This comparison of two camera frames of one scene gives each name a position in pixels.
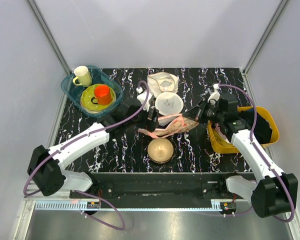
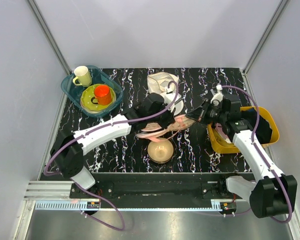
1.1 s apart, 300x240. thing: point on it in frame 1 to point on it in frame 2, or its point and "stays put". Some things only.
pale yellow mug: [83, 75] stays put
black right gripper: [197, 113] stays put
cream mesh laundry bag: [162, 82] stays put
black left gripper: [152, 124] to [169, 119]
